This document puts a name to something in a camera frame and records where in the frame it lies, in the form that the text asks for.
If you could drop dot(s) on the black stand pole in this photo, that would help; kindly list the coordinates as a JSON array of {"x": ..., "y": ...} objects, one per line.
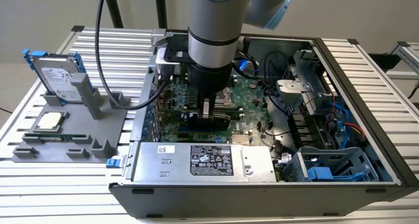
[
  {"x": 115, "y": 10},
  {"x": 160, "y": 8}
]

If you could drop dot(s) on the hard disk in blue carrier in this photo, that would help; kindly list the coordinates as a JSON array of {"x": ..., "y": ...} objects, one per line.
[{"x": 57, "y": 79}]

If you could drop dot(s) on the CPU socket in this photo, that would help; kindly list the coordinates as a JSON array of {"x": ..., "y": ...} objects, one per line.
[{"x": 228, "y": 99}]

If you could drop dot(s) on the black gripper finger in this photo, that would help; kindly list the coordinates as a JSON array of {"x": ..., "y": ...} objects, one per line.
[{"x": 207, "y": 111}]

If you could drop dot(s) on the open grey PC case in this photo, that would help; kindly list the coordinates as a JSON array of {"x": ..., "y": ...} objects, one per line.
[{"x": 228, "y": 199}]

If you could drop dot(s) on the grey parts rack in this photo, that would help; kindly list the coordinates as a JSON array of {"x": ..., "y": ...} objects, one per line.
[{"x": 59, "y": 157}]

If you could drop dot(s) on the green graphics card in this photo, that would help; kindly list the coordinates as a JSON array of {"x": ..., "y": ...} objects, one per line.
[{"x": 220, "y": 123}]

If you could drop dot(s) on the green motherboard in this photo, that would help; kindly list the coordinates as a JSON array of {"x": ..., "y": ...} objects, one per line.
[{"x": 248, "y": 104}]

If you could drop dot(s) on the green RAM stick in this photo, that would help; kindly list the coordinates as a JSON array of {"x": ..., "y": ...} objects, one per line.
[{"x": 69, "y": 137}]

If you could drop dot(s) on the round coin cell battery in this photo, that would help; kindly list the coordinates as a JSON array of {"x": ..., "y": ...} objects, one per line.
[{"x": 252, "y": 85}]

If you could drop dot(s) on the neighbouring metal slat table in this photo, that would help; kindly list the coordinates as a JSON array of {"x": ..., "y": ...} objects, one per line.
[{"x": 407, "y": 48}]

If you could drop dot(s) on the blue disk bay latch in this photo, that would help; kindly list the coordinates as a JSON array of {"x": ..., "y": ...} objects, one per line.
[{"x": 320, "y": 173}]

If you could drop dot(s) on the grey disk bay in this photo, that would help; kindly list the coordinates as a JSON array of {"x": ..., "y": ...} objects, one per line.
[{"x": 330, "y": 150}]

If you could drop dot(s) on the blue case latch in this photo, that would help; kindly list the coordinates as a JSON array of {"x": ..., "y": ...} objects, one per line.
[{"x": 112, "y": 162}]

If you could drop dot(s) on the silver power supply unit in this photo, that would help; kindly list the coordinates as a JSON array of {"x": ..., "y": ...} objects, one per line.
[{"x": 170, "y": 170}]

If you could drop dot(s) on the silver metal drive cage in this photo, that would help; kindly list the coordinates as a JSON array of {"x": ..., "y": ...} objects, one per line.
[{"x": 291, "y": 86}]

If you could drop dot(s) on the silver chipset heatsink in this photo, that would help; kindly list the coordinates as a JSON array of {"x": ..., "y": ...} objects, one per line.
[{"x": 240, "y": 139}]

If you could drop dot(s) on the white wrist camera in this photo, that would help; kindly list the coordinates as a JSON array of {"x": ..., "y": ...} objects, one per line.
[{"x": 160, "y": 58}]

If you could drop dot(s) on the blue lit wrist connector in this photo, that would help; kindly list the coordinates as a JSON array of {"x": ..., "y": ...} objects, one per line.
[{"x": 242, "y": 64}]

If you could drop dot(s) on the silver CPU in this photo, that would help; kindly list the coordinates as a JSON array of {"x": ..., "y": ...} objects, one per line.
[{"x": 48, "y": 121}]

